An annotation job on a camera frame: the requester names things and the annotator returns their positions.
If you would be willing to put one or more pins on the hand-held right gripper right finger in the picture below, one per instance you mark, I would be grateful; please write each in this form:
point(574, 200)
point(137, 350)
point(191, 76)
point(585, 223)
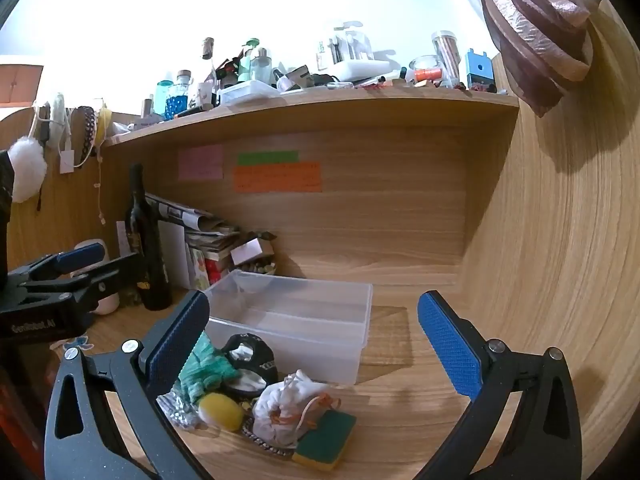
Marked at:
point(452, 345)

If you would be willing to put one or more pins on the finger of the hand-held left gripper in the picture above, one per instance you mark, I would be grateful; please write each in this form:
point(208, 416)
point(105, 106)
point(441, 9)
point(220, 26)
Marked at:
point(80, 257)
point(112, 272)

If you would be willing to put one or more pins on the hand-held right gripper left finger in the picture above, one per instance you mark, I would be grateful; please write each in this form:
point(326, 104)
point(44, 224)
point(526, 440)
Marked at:
point(176, 341)

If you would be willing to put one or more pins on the green knitted cloth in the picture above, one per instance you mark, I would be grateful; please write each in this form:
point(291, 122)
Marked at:
point(202, 367)

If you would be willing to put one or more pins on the silver mesh pouch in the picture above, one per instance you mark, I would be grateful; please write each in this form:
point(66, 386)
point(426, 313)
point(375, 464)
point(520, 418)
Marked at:
point(177, 410)

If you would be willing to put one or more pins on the black fabric band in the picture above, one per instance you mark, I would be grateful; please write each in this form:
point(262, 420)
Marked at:
point(250, 357)

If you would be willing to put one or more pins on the yellow round puff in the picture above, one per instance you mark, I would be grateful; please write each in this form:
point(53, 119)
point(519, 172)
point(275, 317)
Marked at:
point(222, 410)

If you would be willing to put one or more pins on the clear plastic storage box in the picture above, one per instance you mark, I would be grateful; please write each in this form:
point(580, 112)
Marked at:
point(300, 320)

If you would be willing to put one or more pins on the yellow green sponge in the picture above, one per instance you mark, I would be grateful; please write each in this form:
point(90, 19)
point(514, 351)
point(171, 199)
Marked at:
point(325, 437)

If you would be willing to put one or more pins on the white cup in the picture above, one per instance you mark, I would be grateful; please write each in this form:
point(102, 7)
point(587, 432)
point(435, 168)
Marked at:
point(97, 280)

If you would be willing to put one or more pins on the dark wine bottle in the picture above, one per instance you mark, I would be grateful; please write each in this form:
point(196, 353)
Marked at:
point(147, 255)

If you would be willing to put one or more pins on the row of books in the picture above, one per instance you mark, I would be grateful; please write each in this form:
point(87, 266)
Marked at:
point(227, 265)

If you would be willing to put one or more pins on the stack of newspapers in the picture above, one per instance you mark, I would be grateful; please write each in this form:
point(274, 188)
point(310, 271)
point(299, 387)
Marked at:
point(200, 225)

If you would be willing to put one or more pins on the white fluffy pompom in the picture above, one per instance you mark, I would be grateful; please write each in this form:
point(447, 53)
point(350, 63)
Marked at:
point(26, 170)

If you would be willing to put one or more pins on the black beaded headband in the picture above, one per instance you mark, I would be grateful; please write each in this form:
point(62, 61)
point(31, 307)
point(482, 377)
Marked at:
point(87, 132)

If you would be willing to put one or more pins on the pink sticky note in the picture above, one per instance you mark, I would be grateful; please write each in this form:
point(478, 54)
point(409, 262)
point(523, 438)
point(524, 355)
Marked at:
point(201, 162)

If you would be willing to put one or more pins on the blue bead bottle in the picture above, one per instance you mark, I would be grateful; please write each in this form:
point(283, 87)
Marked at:
point(177, 97)

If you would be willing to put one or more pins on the orange sticky note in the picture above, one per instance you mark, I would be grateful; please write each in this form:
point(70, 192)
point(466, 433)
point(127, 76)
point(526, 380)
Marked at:
point(277, 177)

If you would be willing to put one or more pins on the green sticky note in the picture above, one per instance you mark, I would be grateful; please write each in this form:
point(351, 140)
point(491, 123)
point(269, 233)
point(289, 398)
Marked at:
point(267, 158)

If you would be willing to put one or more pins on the clear lidded container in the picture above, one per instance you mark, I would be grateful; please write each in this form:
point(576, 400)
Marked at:
point(249, 92)

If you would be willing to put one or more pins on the green cap cosmetic bottle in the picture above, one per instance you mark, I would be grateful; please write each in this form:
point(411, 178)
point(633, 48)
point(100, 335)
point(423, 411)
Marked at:
point(247, 60)

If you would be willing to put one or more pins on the blue plastic box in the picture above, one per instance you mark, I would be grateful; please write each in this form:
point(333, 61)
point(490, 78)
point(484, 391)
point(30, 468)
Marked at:
point(480, 72)

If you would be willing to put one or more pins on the round glass jar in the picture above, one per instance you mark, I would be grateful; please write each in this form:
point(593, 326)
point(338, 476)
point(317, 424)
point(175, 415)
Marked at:
point(426, 67)

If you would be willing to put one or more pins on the clear jar of sticks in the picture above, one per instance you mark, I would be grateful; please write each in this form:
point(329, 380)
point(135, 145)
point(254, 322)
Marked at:
point(446, 57)

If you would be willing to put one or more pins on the white plastic tray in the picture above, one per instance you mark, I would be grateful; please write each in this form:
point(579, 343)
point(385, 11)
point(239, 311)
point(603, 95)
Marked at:
point(357, 67)

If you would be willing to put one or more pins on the mauve sheer cloth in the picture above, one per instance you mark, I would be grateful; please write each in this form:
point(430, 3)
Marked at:
point(535, 25)

